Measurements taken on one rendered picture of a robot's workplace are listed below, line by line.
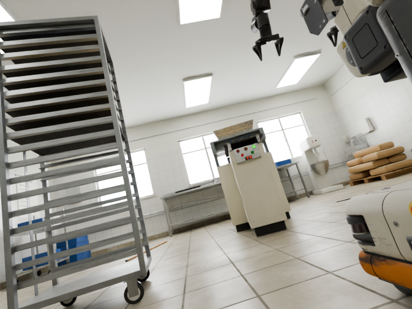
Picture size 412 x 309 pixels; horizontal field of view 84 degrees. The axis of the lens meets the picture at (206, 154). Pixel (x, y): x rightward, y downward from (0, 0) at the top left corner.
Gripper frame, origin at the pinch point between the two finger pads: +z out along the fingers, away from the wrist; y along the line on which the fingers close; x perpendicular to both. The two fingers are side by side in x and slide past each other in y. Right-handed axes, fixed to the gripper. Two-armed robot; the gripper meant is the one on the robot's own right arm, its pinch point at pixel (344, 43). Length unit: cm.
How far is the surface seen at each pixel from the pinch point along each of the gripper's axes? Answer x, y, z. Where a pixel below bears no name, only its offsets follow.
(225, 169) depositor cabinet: -157, 58, 103
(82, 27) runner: -55, 147, -50
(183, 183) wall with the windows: -452, 142, 210
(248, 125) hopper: -178, 14, 57
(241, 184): -81, 52, 97
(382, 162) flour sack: -305, -277, 205
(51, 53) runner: -43, 167, -35
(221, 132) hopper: -181, 51, 58
